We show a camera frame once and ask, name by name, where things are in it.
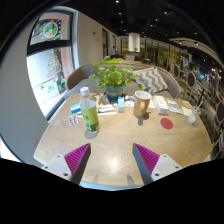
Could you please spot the grey chevron pillow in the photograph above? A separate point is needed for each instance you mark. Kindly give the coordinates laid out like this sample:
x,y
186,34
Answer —
x,y
151,80

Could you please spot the clear glass cup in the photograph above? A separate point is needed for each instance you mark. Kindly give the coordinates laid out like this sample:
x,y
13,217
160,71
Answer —
x,y
193,116

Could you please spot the small yellow card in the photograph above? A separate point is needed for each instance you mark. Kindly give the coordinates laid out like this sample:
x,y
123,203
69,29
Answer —
x,y
187,104

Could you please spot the group of round-backed chairs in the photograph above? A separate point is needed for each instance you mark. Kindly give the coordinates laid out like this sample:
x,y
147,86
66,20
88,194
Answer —
x,y
191,80

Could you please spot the white orange flat box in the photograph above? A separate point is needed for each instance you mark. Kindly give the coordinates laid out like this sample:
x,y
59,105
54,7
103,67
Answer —
x,y
161,105

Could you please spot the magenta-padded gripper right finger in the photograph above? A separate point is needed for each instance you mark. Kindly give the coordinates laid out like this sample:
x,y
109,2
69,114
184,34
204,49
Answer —
x,y
146,156

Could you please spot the blue white card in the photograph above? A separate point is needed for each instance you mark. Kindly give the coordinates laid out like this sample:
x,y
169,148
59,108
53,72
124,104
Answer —
x,y
75,107

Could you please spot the white printed paper sheet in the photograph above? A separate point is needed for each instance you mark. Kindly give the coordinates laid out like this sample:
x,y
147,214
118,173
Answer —
x,y
152,104

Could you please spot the flat round red coaster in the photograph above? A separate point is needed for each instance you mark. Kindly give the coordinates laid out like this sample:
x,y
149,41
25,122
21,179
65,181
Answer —
x,y
166,123

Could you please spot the blue white card pack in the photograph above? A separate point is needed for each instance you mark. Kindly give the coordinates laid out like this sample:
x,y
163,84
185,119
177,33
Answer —
x,y
172,103

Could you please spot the group of ceiling spotlights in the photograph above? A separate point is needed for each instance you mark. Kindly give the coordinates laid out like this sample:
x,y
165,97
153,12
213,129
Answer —
x,y
165,13

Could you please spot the brown ceramic mug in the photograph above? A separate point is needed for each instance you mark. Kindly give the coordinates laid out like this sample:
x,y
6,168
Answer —
x,y
141,105

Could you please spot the white paper slip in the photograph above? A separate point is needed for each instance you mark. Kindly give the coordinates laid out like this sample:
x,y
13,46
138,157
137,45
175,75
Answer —
x,y
176,110
186,111

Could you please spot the christmas tree window decal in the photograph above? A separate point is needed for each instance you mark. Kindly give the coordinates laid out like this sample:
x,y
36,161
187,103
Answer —
x,y
54,65

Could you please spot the grey curved sofa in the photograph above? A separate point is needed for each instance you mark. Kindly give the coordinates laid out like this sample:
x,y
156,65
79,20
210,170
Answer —
x,y
78,78

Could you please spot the small blue white carton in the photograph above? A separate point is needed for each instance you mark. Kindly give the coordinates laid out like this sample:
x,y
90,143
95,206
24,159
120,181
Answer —
x,y
121,105

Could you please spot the red pill blister pack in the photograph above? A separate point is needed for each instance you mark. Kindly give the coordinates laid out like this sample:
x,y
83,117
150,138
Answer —
x,y
73,120

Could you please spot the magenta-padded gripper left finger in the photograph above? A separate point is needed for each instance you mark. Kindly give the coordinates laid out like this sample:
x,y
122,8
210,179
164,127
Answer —
x,y
78,156

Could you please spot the green tea drink bottle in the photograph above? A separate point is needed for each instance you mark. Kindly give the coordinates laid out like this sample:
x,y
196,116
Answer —
x,y
90,115

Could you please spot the white leaflet with pen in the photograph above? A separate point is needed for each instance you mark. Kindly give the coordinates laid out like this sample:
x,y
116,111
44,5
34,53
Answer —
x,y
106,109

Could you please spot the green potted plant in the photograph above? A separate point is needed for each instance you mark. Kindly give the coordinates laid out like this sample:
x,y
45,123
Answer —
x,y
113,76

